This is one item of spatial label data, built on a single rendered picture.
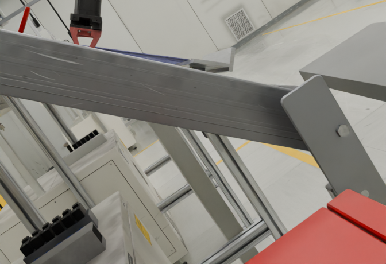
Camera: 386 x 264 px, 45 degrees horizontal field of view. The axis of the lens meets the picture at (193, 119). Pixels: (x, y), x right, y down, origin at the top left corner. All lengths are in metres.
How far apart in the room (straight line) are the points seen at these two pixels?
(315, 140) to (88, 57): 0.24
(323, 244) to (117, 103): 0.33
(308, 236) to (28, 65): 0.36
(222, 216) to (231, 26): 7.56
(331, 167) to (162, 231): 1.60
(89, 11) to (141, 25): 7.59
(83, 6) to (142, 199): 1.11
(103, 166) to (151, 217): 0.30
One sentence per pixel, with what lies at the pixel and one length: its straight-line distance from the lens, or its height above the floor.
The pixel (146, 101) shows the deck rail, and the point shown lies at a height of 0.83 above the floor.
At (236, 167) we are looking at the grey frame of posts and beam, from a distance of 1.25.
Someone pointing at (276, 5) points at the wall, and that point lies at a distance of 9.22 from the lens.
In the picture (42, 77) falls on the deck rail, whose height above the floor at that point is 0.90.
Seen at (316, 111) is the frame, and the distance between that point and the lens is 0.48.
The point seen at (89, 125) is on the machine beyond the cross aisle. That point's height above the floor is 0.53.
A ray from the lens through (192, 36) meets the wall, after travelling 8.73.
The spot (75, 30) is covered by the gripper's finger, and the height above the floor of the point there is 0.99.
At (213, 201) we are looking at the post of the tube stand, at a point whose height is 0.38.
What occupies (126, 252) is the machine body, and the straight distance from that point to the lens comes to 0.80.
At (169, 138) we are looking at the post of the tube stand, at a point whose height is 0.62.
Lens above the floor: 0.87
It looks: 10 degrees down
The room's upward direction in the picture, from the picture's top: 33 degrees counter-clockwise
